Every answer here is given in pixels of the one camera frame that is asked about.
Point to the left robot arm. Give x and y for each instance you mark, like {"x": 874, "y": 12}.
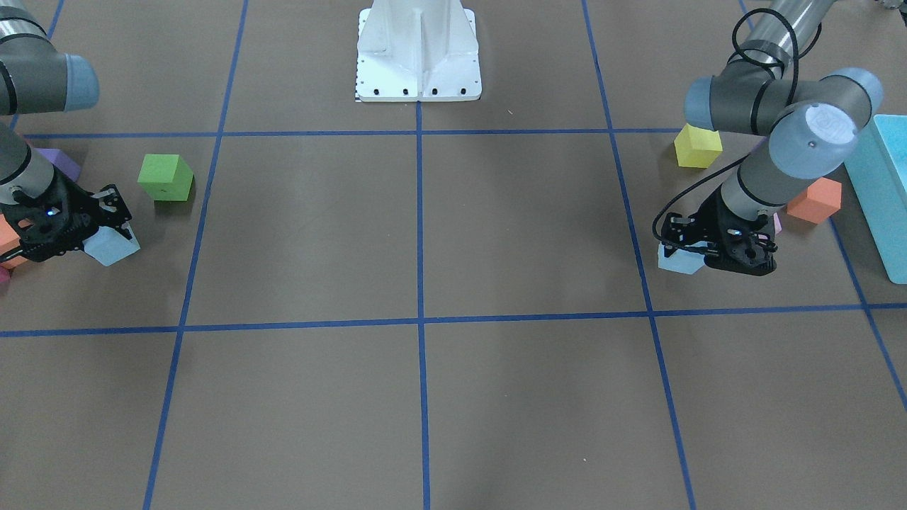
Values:
{"x": 807, "y": 130}

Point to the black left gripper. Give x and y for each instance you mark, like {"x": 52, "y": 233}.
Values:
{"x": 711, "y": 217}

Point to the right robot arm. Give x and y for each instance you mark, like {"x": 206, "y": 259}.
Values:
{"x": 36, "y": 78}

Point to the green foam block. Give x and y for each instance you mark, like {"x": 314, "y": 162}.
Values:
{"x": 166, "y": 177}

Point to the yellow foam block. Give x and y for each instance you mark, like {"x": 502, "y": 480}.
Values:
{"x": 697, "y": 147}

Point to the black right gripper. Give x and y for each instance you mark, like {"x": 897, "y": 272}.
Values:
{"x": 73, "y": 206}

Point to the light blue plastic tray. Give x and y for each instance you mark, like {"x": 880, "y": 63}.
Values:
{"x": 877, "y": 171}

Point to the light blue block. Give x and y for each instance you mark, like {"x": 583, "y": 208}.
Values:
{"x": 109, "y": 245}
{"x": 680, "y": 261}

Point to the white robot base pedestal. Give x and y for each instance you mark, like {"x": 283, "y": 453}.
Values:
{"x": 417, "y": 51}

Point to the orange block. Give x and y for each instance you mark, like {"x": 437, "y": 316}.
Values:
{"x": 9, "y": 241}
{"x": 818, "y": 202}

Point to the purple block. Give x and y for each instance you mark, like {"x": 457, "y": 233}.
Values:
{"x": 67, "y": 165}

